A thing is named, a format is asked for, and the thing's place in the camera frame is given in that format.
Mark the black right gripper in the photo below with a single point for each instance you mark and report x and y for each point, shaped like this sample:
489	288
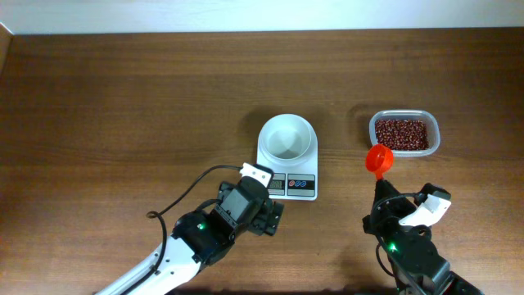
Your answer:
385	197

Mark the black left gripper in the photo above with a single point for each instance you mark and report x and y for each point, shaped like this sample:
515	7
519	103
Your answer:
261	223

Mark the orange measuring scoop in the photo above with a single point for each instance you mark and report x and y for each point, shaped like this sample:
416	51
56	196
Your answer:
379	160

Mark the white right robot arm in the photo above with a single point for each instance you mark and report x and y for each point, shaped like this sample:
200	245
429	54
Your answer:
418	268

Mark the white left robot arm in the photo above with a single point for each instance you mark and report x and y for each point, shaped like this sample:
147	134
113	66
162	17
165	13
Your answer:
203	237

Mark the white digital kitchen scale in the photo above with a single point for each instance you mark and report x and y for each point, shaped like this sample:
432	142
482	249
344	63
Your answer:
293	180

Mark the red adzuki beans in container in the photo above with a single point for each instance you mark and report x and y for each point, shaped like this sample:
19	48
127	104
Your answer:
402	135

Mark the clear plastic bean container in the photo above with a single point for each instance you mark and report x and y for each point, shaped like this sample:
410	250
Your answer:
433	130

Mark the white round bowl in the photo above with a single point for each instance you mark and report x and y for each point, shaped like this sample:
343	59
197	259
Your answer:
286	137

